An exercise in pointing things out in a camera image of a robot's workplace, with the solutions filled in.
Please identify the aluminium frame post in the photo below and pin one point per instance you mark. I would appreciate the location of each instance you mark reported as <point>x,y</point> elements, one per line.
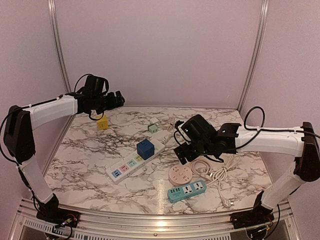
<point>260,33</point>
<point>58,45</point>

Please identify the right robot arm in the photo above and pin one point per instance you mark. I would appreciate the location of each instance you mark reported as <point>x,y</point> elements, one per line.
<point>275,164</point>

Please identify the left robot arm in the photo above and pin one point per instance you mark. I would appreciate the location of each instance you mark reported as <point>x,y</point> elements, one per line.
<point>23,121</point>

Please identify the green cube plug adapter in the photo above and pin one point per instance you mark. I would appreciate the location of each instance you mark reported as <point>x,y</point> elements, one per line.
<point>152,128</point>

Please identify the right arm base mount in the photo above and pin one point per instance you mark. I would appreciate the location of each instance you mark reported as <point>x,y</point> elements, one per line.
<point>256,216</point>

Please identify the white multicolour power strip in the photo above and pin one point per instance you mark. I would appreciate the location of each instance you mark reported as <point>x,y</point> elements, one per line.
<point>128,165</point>

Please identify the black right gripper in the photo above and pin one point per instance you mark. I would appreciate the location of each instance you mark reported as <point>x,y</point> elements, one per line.
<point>179,151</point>

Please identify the blue cube power socket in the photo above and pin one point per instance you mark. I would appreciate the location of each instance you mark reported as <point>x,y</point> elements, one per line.
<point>145,149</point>

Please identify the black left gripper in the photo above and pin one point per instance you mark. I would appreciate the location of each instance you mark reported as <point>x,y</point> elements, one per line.
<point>112,103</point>

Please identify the left aluminium frame post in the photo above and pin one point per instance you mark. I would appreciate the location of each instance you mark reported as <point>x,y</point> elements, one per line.
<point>58,45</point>

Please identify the pink round power socket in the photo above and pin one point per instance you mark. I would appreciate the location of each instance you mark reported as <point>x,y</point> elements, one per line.
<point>179,175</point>

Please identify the aluminium front rail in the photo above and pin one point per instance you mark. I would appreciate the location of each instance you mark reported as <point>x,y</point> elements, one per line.
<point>106,225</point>

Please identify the teal power strip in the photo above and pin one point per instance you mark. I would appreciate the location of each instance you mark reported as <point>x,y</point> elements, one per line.
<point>186,191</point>

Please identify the right aluminium frame post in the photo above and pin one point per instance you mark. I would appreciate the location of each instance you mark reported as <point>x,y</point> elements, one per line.
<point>260,33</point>

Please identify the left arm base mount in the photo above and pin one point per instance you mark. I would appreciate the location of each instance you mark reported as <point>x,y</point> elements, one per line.
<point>51,212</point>

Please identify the yellow cube power socket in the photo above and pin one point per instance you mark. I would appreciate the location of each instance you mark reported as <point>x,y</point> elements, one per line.
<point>102,123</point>

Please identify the white USB charger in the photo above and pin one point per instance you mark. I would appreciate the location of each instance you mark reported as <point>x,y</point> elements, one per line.
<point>154,121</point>

